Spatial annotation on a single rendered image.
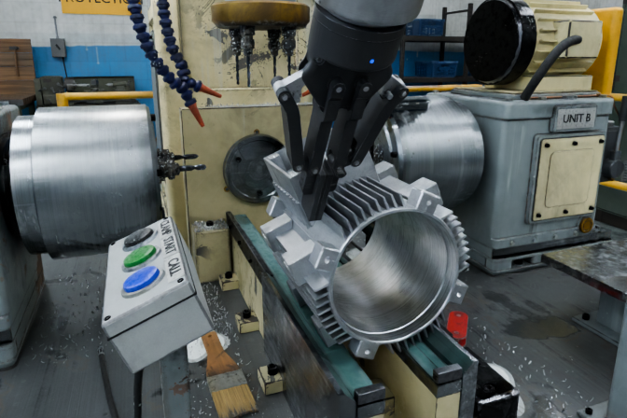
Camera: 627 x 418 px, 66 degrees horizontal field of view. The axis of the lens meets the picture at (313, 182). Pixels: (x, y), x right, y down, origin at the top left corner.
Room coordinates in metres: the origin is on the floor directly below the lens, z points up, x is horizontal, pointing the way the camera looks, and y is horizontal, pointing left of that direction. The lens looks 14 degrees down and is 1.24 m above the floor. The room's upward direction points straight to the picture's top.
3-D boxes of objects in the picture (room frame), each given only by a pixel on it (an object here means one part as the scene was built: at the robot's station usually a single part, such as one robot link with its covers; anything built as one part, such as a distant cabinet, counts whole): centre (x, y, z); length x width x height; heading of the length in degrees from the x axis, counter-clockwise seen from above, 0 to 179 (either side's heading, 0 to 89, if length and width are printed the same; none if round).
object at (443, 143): (1.02, -0.23, 1.04); 0.41 x 0.25 x 0.25; 110
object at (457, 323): (0.71, -0.24, 0.81); 0.09 x 0.03 x 0.02; 160
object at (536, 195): (1.11, -0.48, 0.99); 0.35 x 0.31 x 0.37; 110
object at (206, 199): (1.05, 0.14, 0.97); 0.30 x 0.11 x 0.34; 110
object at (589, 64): (1.10, -0.52, 1.16); 0.33 x 0.26 x 0.42; 110
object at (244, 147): (0.99, 0.11, 1.02); 0.15 x 0.02 x 0.15; 110
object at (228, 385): (0.61, 0.13, 0.80); 0.21 x 0.05 x 0.01; 23
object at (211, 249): (0.93, 0.21, 0.86); 0.07 x 0.06 x 0.12; 110
